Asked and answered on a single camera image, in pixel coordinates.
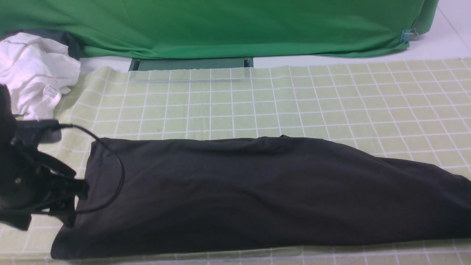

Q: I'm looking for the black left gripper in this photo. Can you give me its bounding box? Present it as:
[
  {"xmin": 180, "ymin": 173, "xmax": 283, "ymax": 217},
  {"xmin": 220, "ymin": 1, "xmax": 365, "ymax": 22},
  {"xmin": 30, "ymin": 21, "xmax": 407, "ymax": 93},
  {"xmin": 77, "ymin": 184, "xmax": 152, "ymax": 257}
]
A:
[{"xmin": 0, "ymin": 84, "xmax": 89, "ymax": 231}]

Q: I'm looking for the dark gray long-sleeved shirt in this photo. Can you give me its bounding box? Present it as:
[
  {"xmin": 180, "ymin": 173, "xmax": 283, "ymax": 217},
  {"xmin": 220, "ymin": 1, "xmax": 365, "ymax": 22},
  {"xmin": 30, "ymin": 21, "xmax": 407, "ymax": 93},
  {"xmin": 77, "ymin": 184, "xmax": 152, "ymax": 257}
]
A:
[{"xmin": 51, "ymin": 136, "xmax": 471, "ymax": 260}]

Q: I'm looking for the crumpled white shirt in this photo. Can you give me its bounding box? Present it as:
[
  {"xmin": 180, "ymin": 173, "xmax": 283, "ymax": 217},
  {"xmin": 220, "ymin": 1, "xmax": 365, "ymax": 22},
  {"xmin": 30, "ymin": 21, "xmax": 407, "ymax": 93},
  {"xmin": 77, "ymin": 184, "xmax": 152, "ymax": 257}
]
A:
[{"xmin": 0, "ymin": 32, "xmax": 81, "ymax": 120}]

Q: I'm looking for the green backdrop cloth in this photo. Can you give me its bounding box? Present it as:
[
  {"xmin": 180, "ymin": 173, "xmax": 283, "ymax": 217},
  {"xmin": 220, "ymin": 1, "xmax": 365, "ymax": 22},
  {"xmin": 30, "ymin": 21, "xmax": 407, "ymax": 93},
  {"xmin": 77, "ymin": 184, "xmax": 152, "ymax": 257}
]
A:
[{"xmin": 0, "ymin": 0, "xmax": 438, "ymax": 59}]

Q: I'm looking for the light green checkered tablecloth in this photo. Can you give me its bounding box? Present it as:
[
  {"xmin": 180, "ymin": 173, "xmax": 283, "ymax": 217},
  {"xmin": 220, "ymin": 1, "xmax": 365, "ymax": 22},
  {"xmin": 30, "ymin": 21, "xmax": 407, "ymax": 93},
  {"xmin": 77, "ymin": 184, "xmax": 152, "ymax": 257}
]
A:
[{"xmin": 0, "ymin": 57, "xmax": 471, "ymax": 265}]

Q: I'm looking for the blue binder clip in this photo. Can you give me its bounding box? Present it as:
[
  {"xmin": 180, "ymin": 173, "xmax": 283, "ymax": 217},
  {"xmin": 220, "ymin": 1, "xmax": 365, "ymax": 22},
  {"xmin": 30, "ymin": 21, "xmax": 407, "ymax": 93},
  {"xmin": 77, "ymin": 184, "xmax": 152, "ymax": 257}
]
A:
[{"xmin": 399, "ymin": 28, "xmax": 419, "ymax": 43}]

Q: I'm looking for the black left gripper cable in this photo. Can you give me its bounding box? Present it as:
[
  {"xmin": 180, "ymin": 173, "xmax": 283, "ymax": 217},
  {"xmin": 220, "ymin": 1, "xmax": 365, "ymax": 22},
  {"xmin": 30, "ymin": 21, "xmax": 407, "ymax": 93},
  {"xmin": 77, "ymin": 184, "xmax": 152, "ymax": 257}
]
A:
[{"xmin": 59, "ymin": 124, "xmax": 125, "ymax": 215}]

